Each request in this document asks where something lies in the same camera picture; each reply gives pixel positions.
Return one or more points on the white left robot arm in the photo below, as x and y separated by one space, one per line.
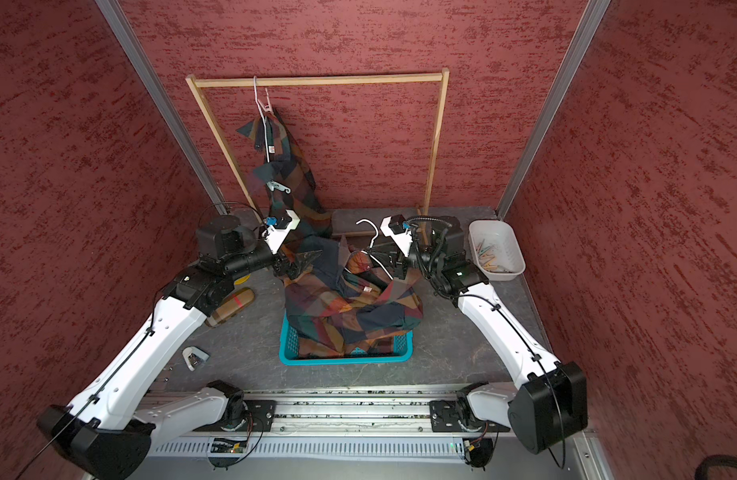
102 430

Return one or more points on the wooden clothes rack frame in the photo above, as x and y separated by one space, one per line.
198 85

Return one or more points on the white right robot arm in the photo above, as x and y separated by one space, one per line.
548 401

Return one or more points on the mint green clothespin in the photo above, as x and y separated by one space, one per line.
277 186

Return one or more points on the plaid long-sleeve shirt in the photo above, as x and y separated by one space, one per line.
345 307

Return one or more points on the aluminium corner post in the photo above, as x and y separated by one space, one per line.
586 30
116 19

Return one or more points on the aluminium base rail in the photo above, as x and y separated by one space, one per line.
417 424

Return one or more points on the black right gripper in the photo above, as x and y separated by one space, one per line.
400 263

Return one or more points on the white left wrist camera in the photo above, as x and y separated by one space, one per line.
277 228

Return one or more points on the white wire hanger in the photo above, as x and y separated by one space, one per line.
263 109
369 251

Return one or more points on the small white triangular bracket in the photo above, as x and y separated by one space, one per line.
194 357

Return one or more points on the brown cardboard tube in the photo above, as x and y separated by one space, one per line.
237 301

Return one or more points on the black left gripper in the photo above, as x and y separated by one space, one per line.
300 261

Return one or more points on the white plastic bin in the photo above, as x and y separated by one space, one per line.
496 250

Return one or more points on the aluminium corner post right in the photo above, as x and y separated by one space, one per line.
586 30

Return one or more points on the aluminium corner post left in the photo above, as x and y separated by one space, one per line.
116 19

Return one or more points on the yellow metal bucket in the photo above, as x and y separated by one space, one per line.
242 280

